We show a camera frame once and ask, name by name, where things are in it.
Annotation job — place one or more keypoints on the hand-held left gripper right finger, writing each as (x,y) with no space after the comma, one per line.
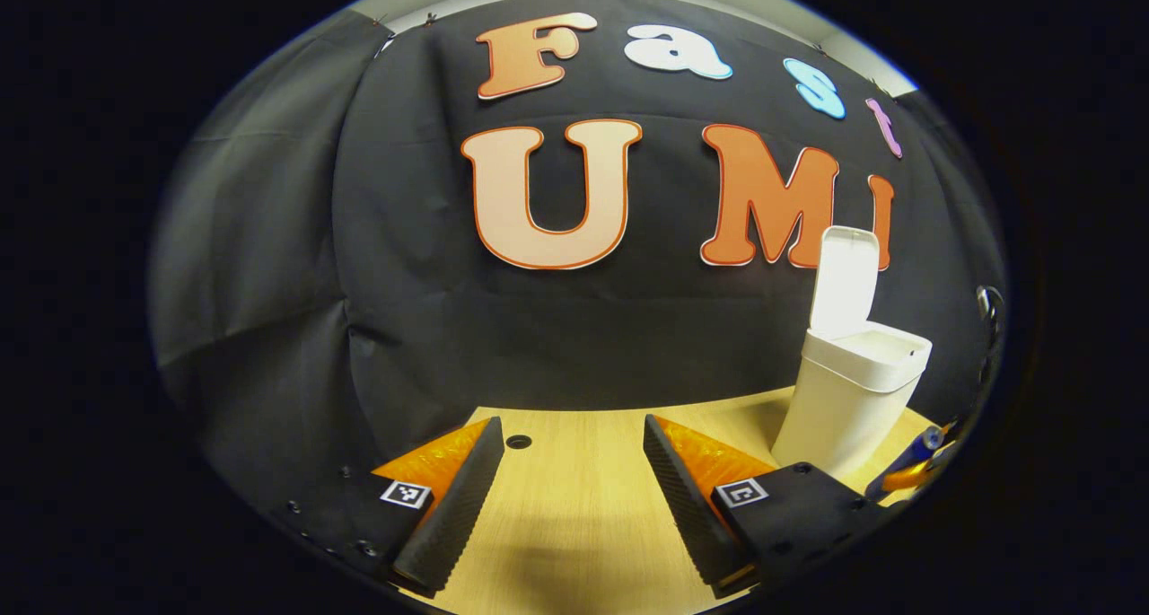
(687,507)

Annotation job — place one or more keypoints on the wooden desktop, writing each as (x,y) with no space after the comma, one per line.
(583,507)

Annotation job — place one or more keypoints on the blue pop can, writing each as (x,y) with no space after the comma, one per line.
(920,444)

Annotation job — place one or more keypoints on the black backdrop cloth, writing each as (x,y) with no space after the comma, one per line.
(404,283)

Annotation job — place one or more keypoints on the white desktop garbage bin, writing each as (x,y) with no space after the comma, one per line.
(835,408)

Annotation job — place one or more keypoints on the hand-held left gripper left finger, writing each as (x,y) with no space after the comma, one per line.
(458,507)

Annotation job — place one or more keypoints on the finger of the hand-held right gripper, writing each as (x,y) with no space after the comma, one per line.
(902,480)

